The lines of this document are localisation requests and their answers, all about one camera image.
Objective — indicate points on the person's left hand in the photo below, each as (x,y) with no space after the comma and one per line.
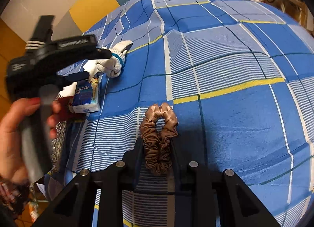
(12,166)

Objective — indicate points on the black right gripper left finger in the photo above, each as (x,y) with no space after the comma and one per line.
(74,205)

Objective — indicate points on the glittery silver box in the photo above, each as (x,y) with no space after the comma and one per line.
(57,145)

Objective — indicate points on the white knitted sock blue band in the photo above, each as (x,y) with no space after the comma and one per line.
(113,67)

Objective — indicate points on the blue plaid tablecloth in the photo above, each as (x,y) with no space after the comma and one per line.
(239,76)

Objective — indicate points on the red soft cloth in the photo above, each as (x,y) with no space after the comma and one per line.
(61,109)

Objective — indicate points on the white tissue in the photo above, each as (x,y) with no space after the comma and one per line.
(76,72)

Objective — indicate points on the blue tissue pack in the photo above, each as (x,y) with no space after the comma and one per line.
(86,98)

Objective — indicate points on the brown satin scrunchie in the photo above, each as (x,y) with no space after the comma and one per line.
(157,128)

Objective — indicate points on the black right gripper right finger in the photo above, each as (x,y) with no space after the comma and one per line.
(210,198)

